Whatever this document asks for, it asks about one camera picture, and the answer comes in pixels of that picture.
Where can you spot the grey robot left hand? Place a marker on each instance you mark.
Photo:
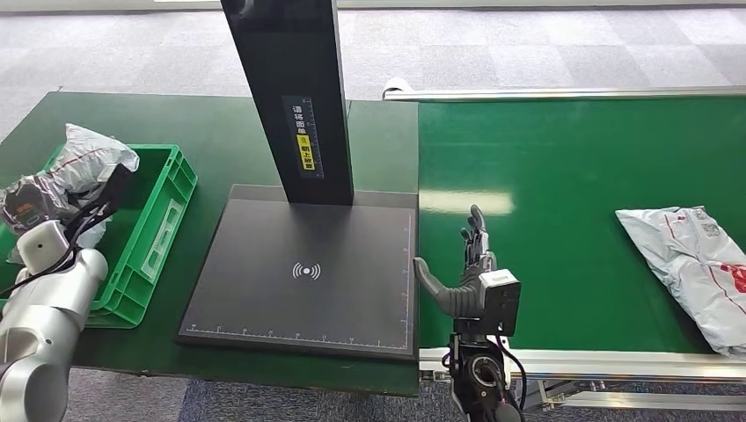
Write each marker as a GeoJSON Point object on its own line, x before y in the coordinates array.
{"type": "Point", "coordinates": [32, 204]}

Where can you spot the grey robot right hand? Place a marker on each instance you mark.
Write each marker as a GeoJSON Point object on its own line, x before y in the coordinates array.
{"type": "Point", "coordinates": [460, 297]}

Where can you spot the grey red-print package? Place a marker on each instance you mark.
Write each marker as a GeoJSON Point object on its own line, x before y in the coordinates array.
{"type": "Point", "coordinates": [87, 154]}

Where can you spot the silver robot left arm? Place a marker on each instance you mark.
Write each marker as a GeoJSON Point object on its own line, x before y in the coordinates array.
{"type": "Point", "coordinates": [41, 326]}

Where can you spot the green conveyor belt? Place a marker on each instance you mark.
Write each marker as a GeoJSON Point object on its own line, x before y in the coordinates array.
{"type": "Point", "coordinates": [571, 175]}

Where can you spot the white conveyor roller end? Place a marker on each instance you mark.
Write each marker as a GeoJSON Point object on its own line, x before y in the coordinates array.
{"type": "Point", "coordinates": [397, 85]}

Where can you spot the flat grey QR-code package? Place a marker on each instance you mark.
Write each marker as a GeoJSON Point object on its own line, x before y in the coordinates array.
{"type": "Point", "coordinates": [688, 262]}

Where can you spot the green plastic crate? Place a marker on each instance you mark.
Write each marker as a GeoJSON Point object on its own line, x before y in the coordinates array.
{"type": "Point", "coordinates": [157, 192]}

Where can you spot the clear crate label holder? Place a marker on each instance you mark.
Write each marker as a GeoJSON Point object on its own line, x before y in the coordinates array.
{"type": "Point", "coordinates": [163, 239]}

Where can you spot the yellow warning sticker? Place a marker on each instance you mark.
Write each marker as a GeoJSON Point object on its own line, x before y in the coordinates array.
{"type": "Point", "coordinates": [305, 152]}

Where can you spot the black ruler label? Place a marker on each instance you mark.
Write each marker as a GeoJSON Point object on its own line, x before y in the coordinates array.
{"type": "Point", "coordinates": [298, 119]}

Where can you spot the black scanner column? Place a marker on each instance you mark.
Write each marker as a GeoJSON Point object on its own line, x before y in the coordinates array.
{"type": "Point", "coordinates": [291, 58]}

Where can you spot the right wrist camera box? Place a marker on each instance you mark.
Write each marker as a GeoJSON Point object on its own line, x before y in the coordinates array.
{"type": "Point", "coordinates": [501, 306]}

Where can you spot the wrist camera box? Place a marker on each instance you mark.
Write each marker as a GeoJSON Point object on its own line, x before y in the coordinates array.
{"type": "Point", "coordinates": [501, 306]}
{"type": "Point", "coordinates": [41, 247]}

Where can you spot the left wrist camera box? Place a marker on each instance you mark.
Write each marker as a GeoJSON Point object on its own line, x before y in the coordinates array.
{"type": "Point", "coordinates": [41, 247]}

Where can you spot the black scanner base plate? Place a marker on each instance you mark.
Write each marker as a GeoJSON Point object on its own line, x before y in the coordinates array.
{"type": "Point", "coordinates": [303, 291]}

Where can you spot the thick aluminium conveyor rail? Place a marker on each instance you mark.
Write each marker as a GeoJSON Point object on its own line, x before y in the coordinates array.
{"type": "Point", "coordinates": [612, 364]}

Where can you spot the grey conveyor support frame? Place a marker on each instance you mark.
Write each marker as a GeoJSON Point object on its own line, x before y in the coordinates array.
{"type": "Point", "coordinates": [612, 397]}

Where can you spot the thin aluminium conveyor rail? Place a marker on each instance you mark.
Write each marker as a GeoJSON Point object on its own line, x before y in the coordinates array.
{"type": "Point", "coordinates": [553, 93]}

